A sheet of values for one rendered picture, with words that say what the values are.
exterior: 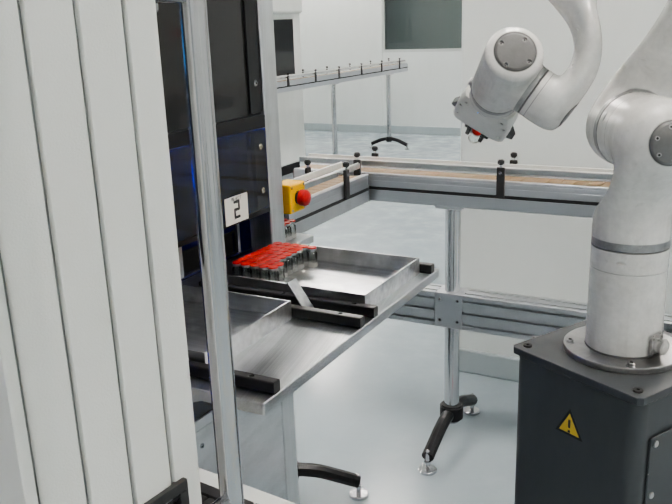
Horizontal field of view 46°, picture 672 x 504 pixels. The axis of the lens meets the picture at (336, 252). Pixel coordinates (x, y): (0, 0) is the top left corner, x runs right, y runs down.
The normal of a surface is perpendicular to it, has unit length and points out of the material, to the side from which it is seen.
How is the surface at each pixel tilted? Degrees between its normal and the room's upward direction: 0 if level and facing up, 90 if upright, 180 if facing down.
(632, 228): 95
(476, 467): 0
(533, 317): 90
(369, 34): 90
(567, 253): 90
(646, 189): 129
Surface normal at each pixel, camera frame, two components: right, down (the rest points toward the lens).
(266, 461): 0.88, 0.11
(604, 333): -0.78, 0.20
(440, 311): -0.47, 0.26
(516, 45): -0.01, -0.18
